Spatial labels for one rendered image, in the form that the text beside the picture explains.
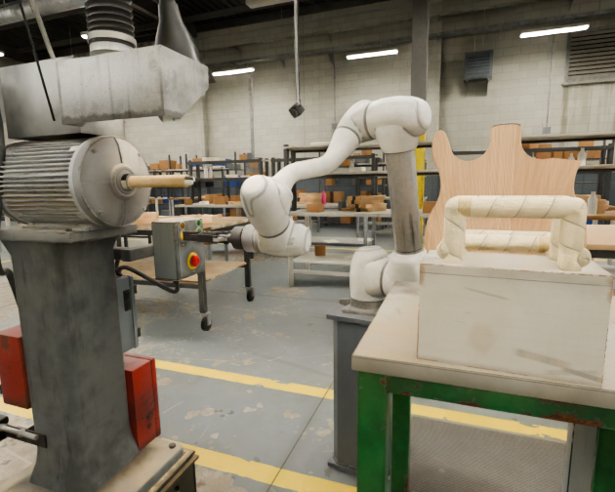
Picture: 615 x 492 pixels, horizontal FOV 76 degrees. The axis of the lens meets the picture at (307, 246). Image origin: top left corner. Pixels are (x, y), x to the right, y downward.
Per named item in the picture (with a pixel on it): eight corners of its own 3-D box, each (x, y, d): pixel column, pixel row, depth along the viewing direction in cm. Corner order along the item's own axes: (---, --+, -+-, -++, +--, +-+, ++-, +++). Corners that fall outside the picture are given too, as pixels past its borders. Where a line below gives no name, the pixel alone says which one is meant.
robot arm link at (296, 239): (273, 234, 130) (259, 208, 119) (317, 236, 124) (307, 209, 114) (264, 262, 124) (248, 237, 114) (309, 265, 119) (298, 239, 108)
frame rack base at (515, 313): (416, 359, 69) (419, 264, 66) (426, 330, 83) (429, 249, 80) (604, 389, 59) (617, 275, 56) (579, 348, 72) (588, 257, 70)
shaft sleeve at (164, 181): (127, 186, 107) (128, 175, 107) (137, 188, 110) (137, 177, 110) (183, 185, 101) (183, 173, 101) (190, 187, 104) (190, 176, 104)
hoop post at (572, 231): (558, 270, 60) (563, 208, 58) (554, 266, 62) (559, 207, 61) (584, 272, 58) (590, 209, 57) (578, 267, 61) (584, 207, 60)
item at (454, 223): (441, 263, 66) (443, 207, 65) (443, 260, 69) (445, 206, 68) (462, 265, 65) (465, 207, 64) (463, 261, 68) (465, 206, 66)
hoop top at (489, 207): (443, 217, 65) (444, 197, 65) (444, 215, 68) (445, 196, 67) (588, 220, 57) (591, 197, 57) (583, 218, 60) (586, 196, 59)
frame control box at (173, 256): (112, 296, 136) (105, 222, 132) (155, 281, 156) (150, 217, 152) (170, 303, 128) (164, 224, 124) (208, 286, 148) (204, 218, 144)
